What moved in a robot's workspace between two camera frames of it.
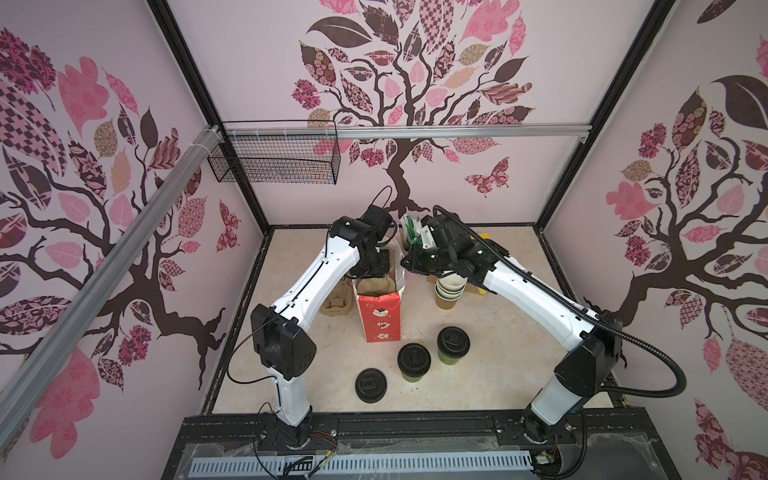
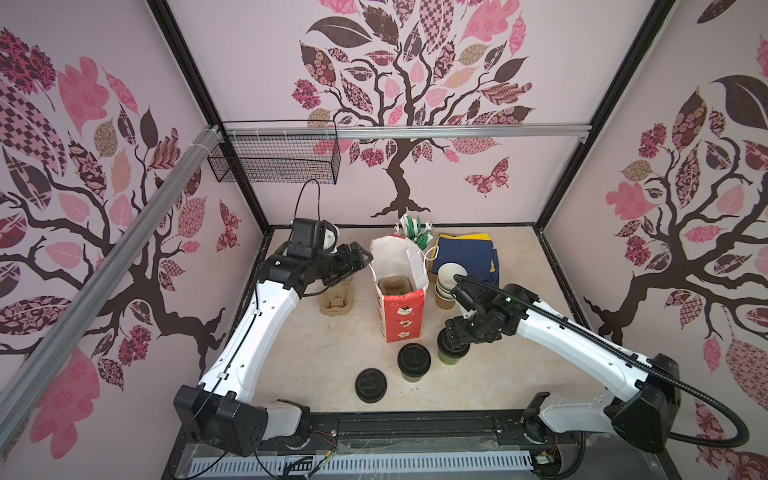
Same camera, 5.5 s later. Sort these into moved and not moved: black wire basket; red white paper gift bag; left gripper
Moved: left gripper; red white paper gift bag
Not moved: black wire basket
